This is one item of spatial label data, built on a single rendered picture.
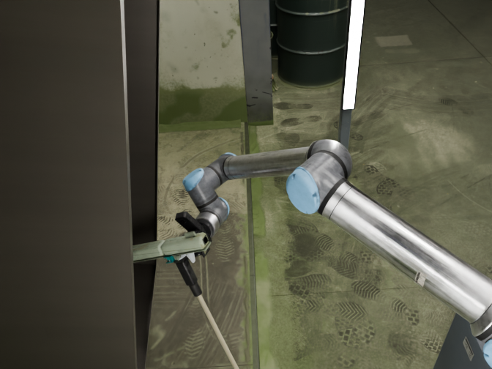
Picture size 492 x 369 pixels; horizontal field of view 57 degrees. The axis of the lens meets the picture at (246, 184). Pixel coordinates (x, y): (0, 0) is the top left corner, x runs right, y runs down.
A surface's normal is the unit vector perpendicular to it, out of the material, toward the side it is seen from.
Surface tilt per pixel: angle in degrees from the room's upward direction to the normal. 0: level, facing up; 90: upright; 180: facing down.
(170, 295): 0
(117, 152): 90
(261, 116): 90
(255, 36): 90
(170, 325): 0
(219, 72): 90
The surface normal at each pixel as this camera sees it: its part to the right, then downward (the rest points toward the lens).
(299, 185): -0.75, 0.46
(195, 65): 0.02, 0.65
